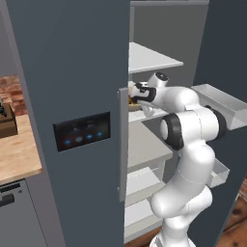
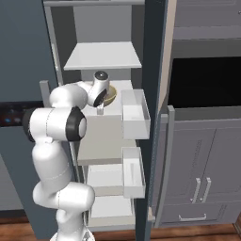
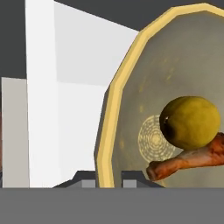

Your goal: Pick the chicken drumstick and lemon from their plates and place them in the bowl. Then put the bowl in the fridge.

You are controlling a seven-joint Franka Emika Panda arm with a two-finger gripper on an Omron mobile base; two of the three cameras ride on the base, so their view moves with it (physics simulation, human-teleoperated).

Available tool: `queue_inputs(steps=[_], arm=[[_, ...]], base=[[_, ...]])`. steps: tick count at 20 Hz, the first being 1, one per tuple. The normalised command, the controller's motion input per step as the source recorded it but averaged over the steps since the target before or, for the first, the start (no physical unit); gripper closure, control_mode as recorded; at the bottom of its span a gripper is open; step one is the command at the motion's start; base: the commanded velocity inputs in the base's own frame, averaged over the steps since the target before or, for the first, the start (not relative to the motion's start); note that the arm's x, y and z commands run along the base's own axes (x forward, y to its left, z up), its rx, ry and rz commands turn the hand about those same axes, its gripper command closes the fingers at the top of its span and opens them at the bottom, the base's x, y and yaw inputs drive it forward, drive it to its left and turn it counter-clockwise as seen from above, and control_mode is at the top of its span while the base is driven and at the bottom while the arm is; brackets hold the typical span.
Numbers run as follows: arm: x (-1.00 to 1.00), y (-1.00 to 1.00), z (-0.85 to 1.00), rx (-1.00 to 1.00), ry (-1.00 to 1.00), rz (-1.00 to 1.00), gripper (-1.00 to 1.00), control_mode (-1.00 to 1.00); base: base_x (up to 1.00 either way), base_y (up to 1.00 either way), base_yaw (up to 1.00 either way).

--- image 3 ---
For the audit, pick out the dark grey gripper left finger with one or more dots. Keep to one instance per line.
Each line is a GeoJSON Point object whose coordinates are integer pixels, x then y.
{"type": "Point", "coordinates": [85, 178]}

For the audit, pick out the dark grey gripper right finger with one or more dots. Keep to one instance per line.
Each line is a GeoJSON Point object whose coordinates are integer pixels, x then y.
{"type": "Point", "coordinates": [131, 178]}

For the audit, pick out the yellow-rimmed grey bowl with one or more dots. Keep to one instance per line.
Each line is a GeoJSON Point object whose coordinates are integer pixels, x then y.
{"type": "Point", "coordinates": [180, 58]}

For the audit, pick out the brown chicken drumstick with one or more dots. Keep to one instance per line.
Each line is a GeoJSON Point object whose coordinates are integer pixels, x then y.
{"type": "Point", "coordinates": [186, 162]}

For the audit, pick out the yellow lemon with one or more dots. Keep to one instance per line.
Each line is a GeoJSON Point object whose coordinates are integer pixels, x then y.
{"type": "Point", "coordinates": [191, 122]}

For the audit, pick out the white fridge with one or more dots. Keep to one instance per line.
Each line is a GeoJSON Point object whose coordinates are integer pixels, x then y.
{"type": "Point", "coordinates": [40, 87]}

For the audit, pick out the pale grey cupboard panel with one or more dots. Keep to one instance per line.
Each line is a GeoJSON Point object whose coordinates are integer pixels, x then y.
{"type": "Point", "coordinates": [14, 131]}

